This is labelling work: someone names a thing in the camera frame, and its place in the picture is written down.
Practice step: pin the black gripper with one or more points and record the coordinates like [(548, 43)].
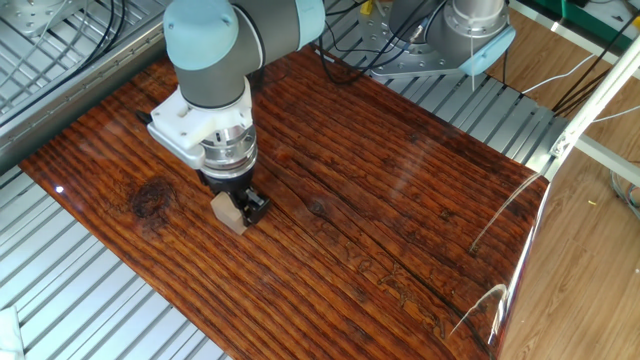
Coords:
[(227, 182)]

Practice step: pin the pale wooden cube block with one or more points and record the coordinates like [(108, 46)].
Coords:
[(227, 217)]

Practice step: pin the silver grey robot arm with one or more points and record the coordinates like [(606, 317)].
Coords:
[(220, 55)]

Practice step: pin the glossy wood grain mat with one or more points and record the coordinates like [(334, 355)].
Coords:
[(325, 225)]

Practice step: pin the white aluminium crossbar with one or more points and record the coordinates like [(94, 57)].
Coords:
[(607, 157)]

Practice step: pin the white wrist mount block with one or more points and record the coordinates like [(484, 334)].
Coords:
[(185, 127)]

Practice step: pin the grey metal rail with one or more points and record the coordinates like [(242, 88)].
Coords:
[(50, 115)]

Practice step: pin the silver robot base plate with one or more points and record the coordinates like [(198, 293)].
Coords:
[(405, 62)]

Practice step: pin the white aluminium frame post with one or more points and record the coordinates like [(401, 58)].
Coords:
[(595, 95)]

